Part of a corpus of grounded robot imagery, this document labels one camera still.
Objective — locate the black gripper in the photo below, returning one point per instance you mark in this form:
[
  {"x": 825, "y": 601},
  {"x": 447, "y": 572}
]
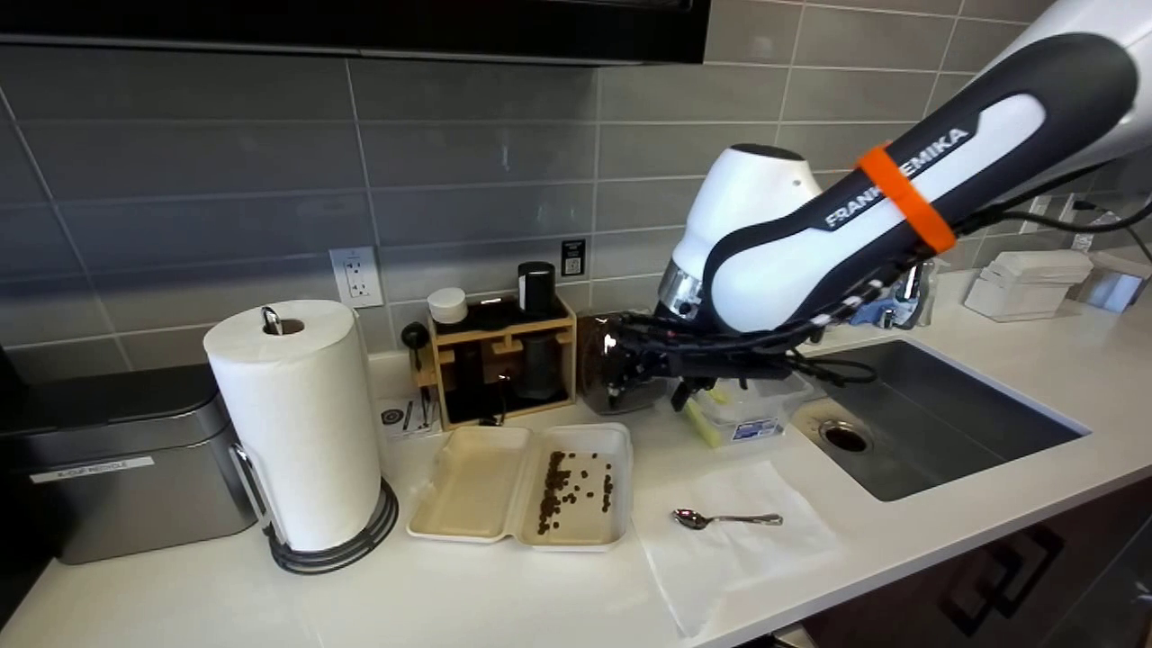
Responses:
[{"x": 618, "y": 361}]

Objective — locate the white foam clamshell container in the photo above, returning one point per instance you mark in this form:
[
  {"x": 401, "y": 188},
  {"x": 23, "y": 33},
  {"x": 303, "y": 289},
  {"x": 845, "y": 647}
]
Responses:
[{"x": 473, "y": 485}]

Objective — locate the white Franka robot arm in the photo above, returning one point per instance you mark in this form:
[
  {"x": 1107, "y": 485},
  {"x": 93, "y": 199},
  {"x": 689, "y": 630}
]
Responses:
[{"x": 840, "y": 236}]

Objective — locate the yellow green sponge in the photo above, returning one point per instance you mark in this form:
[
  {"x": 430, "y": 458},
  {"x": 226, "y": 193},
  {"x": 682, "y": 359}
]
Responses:
[{"x": 708, "y": 423}]

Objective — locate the wooden countertop organizer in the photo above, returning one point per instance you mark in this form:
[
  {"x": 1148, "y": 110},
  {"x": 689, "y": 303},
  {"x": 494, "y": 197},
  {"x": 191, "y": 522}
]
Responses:
[{"x": 497, "y": 345}]

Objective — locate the brown coffee beans pile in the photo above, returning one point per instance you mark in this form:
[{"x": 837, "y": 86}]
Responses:
[{"x": 560, "y": 480}]

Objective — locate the clear plastic tub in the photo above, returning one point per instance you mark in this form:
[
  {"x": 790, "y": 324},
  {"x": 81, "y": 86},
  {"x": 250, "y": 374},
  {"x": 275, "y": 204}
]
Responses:
[{"x": 768, "y": 416}]

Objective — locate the small metal spoon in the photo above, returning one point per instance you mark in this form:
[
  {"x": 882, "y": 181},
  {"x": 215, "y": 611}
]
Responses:
[{"x": 689, "y": 518}]

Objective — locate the small white jar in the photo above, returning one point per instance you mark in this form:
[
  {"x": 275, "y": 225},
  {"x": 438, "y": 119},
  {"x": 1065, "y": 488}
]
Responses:
[{"x": 447, "y": 307}]

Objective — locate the black measuring scoop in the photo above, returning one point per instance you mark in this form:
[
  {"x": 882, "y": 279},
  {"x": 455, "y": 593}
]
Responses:
[{"x": 417, "y": 338}]

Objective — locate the white paper towel roll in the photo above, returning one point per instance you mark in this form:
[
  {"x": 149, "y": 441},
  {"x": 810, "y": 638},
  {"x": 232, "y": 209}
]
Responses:
[{"x": 302, "y": 420}]

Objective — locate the stainless steel sink basin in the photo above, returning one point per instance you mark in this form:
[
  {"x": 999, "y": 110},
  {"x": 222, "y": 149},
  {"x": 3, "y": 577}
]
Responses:
[{"x": 936, "y": 420}]

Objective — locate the metal paper towel holder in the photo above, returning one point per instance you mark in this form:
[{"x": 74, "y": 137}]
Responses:
[{"x": 345, "y": 557}]

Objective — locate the white cardboard box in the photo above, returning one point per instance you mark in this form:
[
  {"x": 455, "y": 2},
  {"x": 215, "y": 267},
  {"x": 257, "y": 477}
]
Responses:
[{"x": 1019, "y": 284}]

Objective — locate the dark upper cabinet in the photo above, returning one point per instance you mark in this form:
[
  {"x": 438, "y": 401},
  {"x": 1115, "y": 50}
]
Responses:
[{"x": 362, "y": 24}]

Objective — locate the dark cabinet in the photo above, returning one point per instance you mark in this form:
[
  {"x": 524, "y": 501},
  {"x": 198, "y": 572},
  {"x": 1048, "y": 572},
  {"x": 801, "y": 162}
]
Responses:
[
  {"x": 1083, "y": 564},
  {"x": 362, "y": 24}
]

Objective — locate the small clear holder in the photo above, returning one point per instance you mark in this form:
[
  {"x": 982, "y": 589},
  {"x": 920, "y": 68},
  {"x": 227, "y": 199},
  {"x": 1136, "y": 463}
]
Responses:
[{"x": 1112, "y": 291}]

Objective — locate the dark lower cabinet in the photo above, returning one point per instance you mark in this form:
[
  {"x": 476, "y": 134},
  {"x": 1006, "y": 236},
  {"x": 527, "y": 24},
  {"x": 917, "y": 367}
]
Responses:
[{"x": 1083, "y": 564}]

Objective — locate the grey metal box appliance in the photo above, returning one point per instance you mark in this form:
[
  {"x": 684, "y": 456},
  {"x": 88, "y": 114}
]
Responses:
[{"x": 119, "y": 470}]

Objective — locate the black wall outlet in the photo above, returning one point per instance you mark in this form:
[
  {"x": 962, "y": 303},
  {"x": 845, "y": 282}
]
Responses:
[{"x": 574, "y": 258}]

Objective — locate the white wall outlet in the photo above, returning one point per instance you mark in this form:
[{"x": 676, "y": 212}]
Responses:
[{"x": 359, "y": 279}]

